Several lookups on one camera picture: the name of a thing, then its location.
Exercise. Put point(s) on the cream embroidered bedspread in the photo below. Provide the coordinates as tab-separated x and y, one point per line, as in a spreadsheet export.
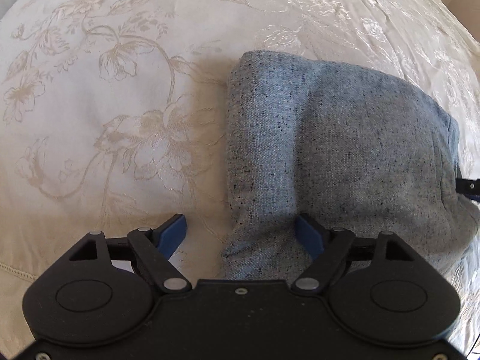
112	112

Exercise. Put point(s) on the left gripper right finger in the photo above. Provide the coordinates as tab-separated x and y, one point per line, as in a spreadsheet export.
313	237

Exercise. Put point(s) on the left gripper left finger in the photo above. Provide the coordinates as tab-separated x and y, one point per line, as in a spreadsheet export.
168	237

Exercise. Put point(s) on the grey-blue knit pants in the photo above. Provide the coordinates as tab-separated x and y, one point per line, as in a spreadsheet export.
352	147

